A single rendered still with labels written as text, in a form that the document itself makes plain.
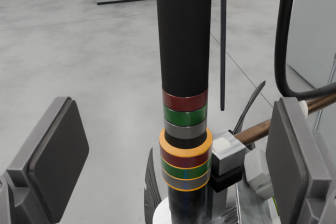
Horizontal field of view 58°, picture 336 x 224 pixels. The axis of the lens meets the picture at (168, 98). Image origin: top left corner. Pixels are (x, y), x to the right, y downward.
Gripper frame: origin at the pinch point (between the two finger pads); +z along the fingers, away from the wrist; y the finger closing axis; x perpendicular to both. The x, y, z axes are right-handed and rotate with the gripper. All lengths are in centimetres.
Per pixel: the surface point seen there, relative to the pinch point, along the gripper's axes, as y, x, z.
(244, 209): 11, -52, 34
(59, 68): -169, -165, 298
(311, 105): 12.6, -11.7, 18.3
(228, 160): 3.6, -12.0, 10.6
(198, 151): 1.0, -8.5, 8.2
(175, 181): -0.9, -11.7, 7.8
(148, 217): -13, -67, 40
